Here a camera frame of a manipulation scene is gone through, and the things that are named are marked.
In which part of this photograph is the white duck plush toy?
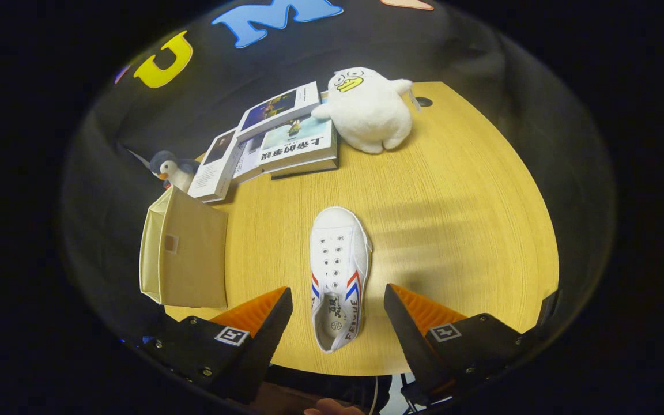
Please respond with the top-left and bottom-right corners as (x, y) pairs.
(311, 67), (414, 155)

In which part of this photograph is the white printed booklet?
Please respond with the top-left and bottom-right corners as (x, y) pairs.
(232, 138), (264, 184)

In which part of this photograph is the white book blue picture cover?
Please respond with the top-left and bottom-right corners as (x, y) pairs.
(235, 81), (322, 142)

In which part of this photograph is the beige fabric storage box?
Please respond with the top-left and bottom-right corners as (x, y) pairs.
(139, 185), (229, 310)

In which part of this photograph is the white striped canvas shoe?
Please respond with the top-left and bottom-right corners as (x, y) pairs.
(309, 206), (374, 354)

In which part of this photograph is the white book portrait cover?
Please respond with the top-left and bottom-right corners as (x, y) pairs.
(187, 127), (240, 204)

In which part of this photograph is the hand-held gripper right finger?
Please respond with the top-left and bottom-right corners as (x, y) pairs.
(383, 284), (541, 405)

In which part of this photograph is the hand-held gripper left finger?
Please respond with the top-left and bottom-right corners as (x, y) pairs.
(142, 286), (293, 404)

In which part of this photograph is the thick book pale blue cover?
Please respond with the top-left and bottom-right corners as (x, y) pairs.
(256, 115), (339, 173)

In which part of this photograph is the grey penguin plush toy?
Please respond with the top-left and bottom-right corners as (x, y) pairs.
(149, 150), (201, 194)

